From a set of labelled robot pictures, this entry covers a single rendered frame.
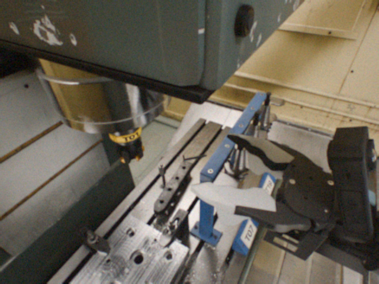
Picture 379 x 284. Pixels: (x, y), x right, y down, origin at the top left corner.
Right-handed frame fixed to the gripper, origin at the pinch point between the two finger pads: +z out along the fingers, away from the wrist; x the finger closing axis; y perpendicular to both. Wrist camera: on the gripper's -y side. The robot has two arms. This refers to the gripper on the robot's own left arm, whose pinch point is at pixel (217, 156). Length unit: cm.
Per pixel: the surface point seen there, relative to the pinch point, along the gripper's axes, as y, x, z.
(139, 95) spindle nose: -7.5, -2.9, 8.7
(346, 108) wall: 42, 101, -26
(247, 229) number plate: 52, 22, -6
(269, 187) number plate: 53, 44, -7
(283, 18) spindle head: -16.8, -1.5, -4.0
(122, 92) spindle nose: -8.5, -4.4, 9.6
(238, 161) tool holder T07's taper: 20.7, 20.3, 1.8
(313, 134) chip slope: 62, 99, -18
